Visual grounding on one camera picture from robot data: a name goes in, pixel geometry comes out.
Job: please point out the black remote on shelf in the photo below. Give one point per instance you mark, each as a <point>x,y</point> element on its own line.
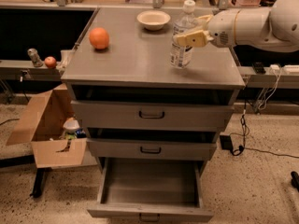
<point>258,68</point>

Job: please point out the small red apple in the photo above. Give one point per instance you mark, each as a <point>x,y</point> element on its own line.
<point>50,62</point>

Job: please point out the white power strip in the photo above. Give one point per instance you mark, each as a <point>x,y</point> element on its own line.
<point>289,69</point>

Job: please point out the orange fruit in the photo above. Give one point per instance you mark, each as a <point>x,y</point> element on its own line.
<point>99,38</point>

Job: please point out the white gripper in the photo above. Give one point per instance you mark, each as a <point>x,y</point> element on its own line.
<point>221,27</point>

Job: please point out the bottom grey drawer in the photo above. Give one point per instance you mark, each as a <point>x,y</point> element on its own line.
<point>151,191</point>

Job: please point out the grey metal drawer cabinet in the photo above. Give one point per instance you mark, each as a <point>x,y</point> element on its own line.
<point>141,59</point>

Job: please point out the white bowl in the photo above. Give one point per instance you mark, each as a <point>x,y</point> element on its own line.
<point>153,20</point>

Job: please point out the middle grey drawer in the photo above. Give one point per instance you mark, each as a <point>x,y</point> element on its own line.
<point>152,144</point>

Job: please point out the black power adapter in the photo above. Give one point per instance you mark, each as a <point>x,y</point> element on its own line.
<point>226,142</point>

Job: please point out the top grey drawer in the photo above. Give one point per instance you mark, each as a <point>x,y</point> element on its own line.
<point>107,107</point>

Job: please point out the grey drawer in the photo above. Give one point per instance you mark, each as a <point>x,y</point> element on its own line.
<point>152,144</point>
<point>107,107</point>
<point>151,191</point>

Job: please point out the brown cardboard box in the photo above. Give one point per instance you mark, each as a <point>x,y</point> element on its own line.
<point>42,124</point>

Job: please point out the small grey figurine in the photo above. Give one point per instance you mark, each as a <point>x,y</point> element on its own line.
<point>35,58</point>

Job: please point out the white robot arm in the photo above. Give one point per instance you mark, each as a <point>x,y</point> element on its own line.
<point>274,28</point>

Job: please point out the white cup in box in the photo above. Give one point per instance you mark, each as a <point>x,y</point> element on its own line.
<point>71,126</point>

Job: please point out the clear plastic water bottle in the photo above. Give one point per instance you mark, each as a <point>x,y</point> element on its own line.
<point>181,52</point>

